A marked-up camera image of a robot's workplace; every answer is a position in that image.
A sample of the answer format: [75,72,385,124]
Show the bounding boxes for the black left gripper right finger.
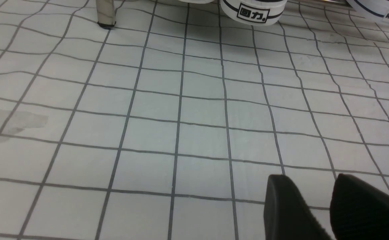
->
[329,174,389,240]

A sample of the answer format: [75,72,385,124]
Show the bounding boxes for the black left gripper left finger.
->
[264,174,332,240]

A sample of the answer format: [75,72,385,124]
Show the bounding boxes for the white grid floor cloth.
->
[0,0,389,240]

